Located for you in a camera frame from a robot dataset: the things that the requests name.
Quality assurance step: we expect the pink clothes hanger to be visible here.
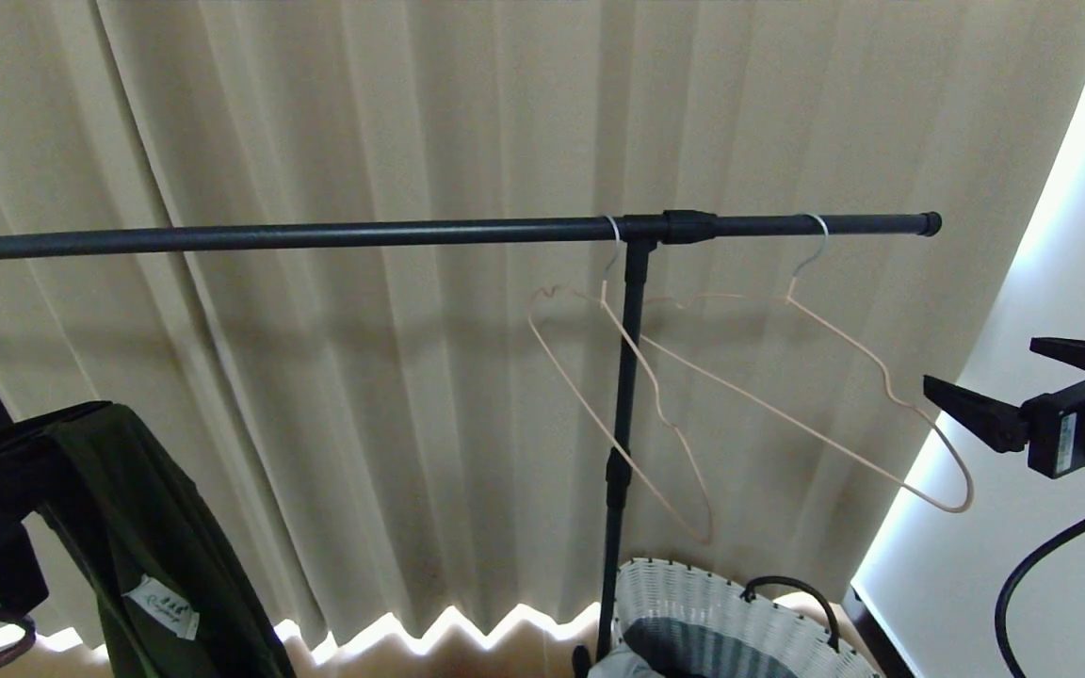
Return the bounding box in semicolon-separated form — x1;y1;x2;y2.
641;215;975;514
528;221;715;547

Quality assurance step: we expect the green long-sleeved shirt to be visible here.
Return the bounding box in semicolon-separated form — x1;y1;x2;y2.
43;403;297;678

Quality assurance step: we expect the black clothes rack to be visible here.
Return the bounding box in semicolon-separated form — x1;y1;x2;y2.
0;211;942;678

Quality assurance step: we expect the white laundry basket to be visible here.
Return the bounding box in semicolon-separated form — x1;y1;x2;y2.
590;557;883;678

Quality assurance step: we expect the black cable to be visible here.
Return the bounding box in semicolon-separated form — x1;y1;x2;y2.
993;478;1085;678

